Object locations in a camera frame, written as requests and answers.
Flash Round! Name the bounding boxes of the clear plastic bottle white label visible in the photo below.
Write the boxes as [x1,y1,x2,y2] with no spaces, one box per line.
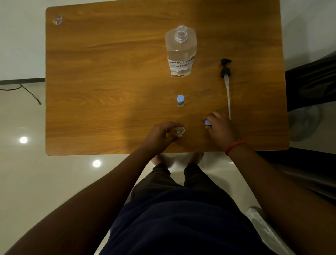
[165,25,197,78]

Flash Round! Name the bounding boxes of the person's left forearm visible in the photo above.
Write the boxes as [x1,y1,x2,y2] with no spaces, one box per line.
[4,144,161,255]

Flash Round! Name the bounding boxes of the person's left foot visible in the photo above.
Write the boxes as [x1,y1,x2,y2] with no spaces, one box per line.
[151,153,172,169]

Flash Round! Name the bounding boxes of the person's left hand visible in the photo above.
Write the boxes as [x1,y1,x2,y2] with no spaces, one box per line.
[141,121,185,156]

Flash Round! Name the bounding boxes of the dark trousers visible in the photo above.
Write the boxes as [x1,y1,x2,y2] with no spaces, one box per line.
[130,162,238,214]

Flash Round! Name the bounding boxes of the person's right foot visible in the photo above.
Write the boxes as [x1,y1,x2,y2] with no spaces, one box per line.
[187,152,204,166]

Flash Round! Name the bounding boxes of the person's right forearm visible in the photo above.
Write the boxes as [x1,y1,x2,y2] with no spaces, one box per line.
[228,143,336,255]

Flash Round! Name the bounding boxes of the person's foot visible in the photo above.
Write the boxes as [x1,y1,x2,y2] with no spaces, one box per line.
[151,153,172,169]
[187,152,204,166]

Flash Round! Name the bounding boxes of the navy blue shirt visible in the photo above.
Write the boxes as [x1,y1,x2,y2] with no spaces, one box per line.
[100,189,277,255]

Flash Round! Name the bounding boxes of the person's right hand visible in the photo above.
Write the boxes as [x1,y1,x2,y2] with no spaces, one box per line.
[204,111,241,152]

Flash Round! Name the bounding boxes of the black pump with white tube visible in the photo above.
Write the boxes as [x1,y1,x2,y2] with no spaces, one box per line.
[220,58,233,120]

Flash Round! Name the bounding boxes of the black cable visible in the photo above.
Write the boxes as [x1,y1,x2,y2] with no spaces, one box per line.
[0,84,42,105]

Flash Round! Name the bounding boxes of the orange wrist band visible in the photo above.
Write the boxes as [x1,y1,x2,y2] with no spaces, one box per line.
[224,140,247,156]

